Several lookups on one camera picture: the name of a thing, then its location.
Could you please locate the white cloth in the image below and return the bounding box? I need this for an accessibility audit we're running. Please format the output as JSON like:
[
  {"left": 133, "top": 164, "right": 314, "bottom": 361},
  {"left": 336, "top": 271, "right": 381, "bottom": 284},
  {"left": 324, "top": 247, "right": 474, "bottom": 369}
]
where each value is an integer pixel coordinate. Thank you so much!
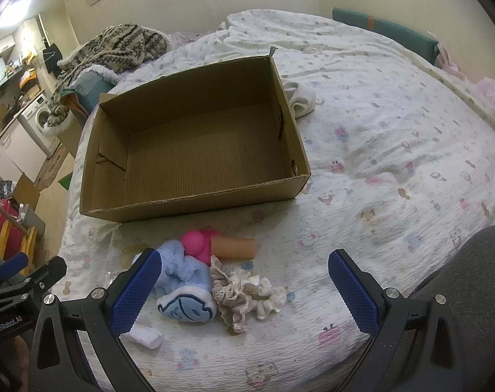
[
  {"left": 283, "top": 81, "right": 317, "bottom": 120},
  {"left": 120, "top": 323, "right": 163, "bottom": 350}
]

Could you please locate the clear plastic bag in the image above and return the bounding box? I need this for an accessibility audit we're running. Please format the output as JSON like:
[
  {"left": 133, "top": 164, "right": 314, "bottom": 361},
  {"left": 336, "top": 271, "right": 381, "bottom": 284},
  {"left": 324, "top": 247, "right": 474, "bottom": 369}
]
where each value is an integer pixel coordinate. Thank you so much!
[{"left": 102, "top": 242, "right": 148, "bottom": 288}]

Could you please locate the light blue plush toy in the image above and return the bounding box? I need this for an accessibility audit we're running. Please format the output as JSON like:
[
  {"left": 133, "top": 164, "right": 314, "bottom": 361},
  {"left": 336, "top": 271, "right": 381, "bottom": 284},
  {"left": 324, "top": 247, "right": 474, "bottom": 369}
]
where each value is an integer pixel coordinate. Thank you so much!
[{"left": 152, "top": 240, "right": 216, "bottom": 323}]

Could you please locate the cream white scrunchie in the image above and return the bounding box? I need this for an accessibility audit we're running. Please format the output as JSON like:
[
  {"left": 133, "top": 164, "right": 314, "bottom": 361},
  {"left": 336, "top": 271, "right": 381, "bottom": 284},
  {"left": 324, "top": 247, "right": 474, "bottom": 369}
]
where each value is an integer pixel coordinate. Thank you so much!
[{"left": 230, "top": 266, "right": 286, "bottom": 326}]

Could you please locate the beige lace scrunchie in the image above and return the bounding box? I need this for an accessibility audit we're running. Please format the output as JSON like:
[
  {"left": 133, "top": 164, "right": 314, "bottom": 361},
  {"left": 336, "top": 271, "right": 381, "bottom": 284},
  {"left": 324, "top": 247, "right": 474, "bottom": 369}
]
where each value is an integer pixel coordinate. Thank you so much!
[{"left": 209, "top": 256, "right": 252, "bottom": 335}]

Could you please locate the pink silicone toy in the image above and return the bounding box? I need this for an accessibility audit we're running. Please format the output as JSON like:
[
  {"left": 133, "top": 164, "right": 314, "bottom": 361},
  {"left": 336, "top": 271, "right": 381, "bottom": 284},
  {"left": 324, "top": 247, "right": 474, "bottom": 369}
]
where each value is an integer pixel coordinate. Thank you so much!
[{"left": 181, "top": 227, "right": 222, "bottom": 266}]

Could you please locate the beige cylinder toy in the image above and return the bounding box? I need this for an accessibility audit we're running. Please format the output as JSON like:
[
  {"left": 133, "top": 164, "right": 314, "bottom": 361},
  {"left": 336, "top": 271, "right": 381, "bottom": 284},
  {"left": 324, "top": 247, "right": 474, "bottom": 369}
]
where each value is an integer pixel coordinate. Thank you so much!
[{"left": 210, "top": 236, "right": 256, "bottom": 259}]

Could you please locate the yellow wooden chair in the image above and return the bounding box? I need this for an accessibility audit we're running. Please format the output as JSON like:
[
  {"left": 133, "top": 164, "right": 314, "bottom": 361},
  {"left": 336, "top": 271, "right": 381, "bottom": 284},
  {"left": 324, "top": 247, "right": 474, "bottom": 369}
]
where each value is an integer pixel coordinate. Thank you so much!
[{"left": 0, "top": 212, "right": 38, "bottom": 271}]

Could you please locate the grey trash bin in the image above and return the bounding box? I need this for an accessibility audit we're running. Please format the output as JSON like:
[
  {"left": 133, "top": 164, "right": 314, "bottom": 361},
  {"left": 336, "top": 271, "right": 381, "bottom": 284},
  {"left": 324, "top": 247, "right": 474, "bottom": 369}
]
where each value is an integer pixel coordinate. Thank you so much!
[{"left": 17, "top": 204, "right": 46, "bottom": 240}]

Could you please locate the small cardboard box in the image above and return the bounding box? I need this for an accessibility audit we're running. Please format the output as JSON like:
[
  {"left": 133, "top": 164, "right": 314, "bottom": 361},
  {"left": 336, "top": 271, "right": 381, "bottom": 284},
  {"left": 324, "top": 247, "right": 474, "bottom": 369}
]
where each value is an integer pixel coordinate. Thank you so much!
[{"left": 12, "top": 173, "right": 40, "bottom": 211}]

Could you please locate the grey trouser leg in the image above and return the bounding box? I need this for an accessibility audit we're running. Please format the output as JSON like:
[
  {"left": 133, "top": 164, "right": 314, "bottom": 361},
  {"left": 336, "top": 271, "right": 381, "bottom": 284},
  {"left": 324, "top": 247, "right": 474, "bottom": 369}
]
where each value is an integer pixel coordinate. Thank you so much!
[{"left": 410, "top": 226, "right": 495, "bottom": 391}]

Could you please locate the patterned floor mat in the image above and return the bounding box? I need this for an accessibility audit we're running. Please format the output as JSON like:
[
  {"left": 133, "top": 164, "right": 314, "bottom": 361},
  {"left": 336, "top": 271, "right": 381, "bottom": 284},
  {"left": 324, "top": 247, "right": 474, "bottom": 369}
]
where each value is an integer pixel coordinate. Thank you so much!
[{"left": 34, "top": 143, "right": 70, "bottom": 191}]

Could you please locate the white kitchen cabinet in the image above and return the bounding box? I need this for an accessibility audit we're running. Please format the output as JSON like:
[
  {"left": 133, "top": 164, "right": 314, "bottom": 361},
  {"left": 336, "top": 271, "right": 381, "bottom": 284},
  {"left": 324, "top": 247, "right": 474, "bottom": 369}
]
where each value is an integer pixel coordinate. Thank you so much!
[{"left": 0, "top": 120, "right": 46, "bottom": 182}]

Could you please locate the cardboard laundry box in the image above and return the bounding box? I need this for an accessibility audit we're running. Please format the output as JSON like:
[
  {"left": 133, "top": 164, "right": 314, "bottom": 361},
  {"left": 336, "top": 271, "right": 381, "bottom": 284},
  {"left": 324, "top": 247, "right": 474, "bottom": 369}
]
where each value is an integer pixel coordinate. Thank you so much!
[{"left": 56, "top": 111, "right": 86, "bottom": 157}]

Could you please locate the white washing machine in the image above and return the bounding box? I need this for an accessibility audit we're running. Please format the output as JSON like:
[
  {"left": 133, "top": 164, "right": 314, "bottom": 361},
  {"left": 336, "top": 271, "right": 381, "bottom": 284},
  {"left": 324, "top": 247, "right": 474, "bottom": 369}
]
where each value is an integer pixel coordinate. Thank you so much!
[{"left": 18, "top": 92, "right": 60, "bottom": 158}]

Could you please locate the white patterned bed quilt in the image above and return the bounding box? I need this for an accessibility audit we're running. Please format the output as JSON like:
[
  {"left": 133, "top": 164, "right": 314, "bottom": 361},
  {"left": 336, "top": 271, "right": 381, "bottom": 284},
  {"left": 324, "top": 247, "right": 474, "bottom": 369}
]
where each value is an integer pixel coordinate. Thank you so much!
[{"left": 55, "top": 9, "right": 495, "bottom": 391}]

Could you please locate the teal cushion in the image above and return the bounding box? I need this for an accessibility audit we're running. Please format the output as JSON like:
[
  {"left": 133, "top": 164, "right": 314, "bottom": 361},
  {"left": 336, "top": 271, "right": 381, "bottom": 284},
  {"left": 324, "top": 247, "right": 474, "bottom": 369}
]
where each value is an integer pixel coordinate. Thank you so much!
[{"left": 60, "top": 71, "right": 115, "bottom": 126}]

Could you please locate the black hanging garment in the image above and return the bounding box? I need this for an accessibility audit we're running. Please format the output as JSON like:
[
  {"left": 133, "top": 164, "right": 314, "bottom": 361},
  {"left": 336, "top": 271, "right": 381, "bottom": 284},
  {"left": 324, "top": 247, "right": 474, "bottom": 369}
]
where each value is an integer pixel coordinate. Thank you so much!
[{"left": 42, "top": 43, "right": 62, "bottom": 79}]

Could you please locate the brown cardboard box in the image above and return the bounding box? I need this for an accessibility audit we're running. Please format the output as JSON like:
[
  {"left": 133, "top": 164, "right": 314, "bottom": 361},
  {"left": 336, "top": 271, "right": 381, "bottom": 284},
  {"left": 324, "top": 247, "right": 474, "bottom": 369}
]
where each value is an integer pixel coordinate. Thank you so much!
[{"left": 79, "top": 54, "right": 311, "bottom": 223}]

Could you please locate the patterned knit blanket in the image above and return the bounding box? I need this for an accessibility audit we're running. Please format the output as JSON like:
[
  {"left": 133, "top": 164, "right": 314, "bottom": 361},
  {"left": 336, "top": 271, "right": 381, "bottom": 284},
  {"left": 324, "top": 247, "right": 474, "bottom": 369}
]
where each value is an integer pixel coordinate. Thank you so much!
[{"left": 45, "top": 23, "right": 168, "bottom": 136}]

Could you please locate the white folded cloth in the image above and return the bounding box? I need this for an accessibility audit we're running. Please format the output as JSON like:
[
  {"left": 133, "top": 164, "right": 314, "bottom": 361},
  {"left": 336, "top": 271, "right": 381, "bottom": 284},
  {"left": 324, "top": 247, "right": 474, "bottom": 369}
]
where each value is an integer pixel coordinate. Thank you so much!
[{"left": 283, "top": 81, "right": 317, "bottom": 120}]

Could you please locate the pink bedding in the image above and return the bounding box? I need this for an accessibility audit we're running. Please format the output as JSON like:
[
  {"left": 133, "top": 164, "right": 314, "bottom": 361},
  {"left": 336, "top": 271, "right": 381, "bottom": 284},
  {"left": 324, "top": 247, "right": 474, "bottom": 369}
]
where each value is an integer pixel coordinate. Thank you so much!
[{"left": 434, "top": 42, "right": 495, "bottom": 122}]

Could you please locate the teal headboard pad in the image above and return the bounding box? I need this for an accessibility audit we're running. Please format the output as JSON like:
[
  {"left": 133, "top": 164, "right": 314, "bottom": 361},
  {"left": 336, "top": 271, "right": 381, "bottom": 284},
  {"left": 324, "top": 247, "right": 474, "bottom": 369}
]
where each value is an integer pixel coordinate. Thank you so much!
[{"left": 332, "top": 7, "right": 439, "bottom": 65}]

